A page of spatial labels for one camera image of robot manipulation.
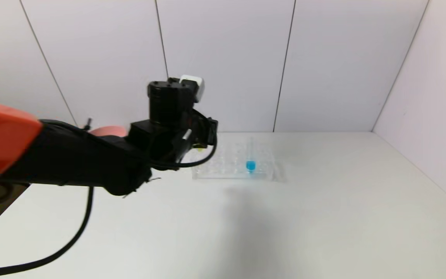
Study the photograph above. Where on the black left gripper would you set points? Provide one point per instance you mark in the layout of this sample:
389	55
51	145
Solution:
205	131

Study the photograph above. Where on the pink plastic bowl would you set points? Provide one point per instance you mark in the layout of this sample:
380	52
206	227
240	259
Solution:
107	130

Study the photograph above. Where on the yellow pigment test tube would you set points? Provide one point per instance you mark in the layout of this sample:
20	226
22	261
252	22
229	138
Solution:
198	147

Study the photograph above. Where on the clear acrylic test tube rack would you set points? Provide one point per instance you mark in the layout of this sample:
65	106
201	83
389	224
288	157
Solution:
230	172

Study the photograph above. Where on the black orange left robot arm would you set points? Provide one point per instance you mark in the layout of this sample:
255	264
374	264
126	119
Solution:
72	162

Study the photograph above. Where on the blue pigment test tube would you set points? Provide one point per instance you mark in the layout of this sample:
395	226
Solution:
251	166

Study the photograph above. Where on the brown cardboard box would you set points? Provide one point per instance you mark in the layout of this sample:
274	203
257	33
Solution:
4	213

